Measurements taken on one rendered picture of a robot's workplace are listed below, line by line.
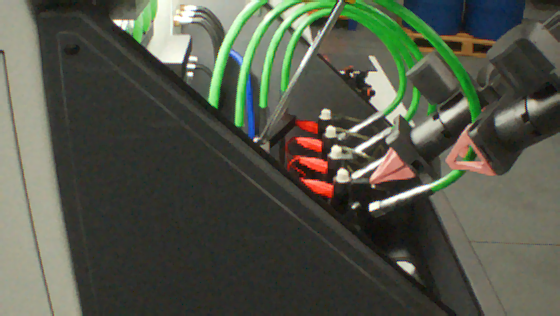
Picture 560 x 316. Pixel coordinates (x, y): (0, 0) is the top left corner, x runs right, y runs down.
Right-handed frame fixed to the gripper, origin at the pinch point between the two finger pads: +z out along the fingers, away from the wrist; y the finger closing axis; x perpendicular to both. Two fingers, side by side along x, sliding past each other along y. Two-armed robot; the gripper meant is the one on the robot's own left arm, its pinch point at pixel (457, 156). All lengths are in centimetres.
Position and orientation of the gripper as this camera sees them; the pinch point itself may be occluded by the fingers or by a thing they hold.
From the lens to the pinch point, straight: 81.4
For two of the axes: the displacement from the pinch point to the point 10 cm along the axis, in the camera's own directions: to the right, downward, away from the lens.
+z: -4.6, 3.3, 8.2
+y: -6.4, 5.2, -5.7
